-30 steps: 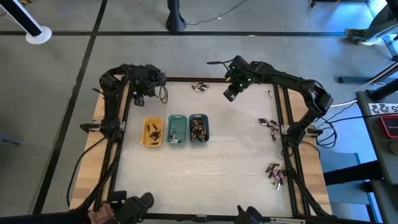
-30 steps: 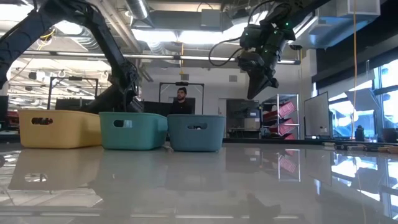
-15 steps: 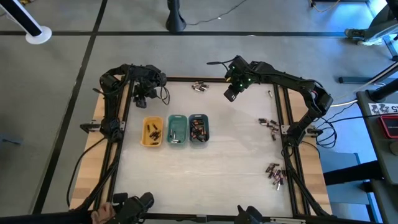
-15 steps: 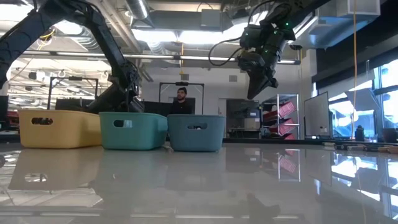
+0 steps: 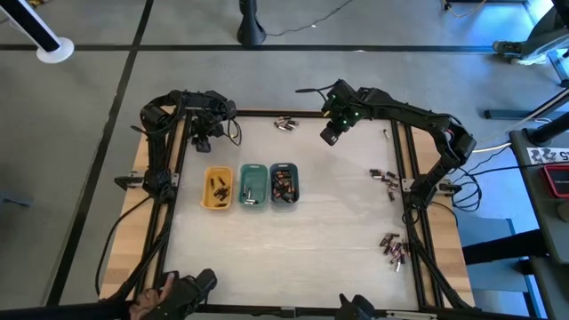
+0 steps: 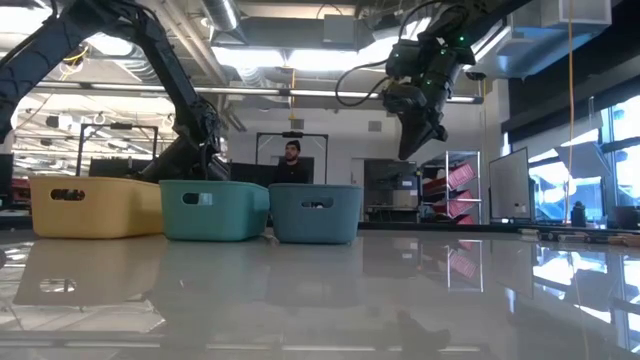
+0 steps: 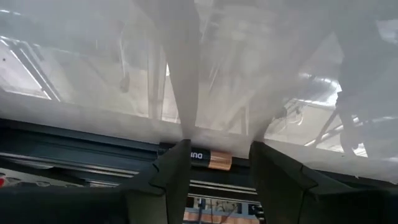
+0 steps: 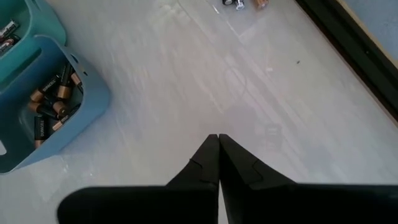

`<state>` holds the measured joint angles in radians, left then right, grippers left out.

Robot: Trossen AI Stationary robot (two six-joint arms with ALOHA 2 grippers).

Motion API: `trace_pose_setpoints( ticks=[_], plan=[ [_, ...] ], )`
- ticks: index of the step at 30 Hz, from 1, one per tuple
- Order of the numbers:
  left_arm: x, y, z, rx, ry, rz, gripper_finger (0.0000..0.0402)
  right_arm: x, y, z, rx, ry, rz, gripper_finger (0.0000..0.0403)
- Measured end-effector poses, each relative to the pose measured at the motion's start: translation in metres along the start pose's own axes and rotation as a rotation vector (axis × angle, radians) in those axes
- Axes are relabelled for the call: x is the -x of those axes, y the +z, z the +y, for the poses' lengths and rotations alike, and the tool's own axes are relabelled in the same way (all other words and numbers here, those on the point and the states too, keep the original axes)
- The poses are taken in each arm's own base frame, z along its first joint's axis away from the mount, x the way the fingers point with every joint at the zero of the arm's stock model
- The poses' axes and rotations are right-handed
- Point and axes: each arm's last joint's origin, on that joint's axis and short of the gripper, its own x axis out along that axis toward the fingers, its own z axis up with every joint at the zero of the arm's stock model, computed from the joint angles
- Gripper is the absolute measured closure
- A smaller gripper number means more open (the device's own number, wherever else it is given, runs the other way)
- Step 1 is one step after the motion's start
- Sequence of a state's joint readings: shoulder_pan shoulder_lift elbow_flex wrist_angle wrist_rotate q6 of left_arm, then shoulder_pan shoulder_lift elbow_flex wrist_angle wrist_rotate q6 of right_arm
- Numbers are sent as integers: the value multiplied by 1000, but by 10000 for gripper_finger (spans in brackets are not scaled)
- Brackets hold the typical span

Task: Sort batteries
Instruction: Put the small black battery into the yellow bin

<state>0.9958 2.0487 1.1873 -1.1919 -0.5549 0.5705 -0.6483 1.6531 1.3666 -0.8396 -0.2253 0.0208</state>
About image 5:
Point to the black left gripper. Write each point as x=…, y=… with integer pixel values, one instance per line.
x=204, y=129

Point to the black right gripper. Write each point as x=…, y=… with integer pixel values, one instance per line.
x=342, y=111

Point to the yellow plastic bin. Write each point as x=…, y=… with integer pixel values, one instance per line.
x=206, y=195

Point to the green plastic bin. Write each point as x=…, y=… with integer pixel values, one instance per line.
x=253, y=175

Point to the blue-grey plastic bin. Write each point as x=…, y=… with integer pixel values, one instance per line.
x=284, y=166

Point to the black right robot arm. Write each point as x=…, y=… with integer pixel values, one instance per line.
x=453, y=142

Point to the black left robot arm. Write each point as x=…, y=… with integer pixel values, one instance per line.
x=153, y=146

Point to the black stand pole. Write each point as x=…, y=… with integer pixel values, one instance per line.
x=251, y=31

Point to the black desk foot bar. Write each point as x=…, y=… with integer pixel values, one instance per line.
x=511, y=114
x=502, y=249

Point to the person's hand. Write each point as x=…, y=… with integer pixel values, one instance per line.
x=149, y=300

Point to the white marker sheet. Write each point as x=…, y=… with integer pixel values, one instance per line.
x=549, y=155

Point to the red and black case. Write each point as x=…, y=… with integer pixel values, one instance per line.
x=558, y=180

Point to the dark grey side desk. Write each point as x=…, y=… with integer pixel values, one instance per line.
x=547, y=213

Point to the black aluminium table frame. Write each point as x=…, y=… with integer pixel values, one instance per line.
x=289, y=114

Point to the white round-base post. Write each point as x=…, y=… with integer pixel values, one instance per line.
x=55, y=50

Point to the silver frame bracket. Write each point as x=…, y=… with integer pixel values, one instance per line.
x=411, y=315

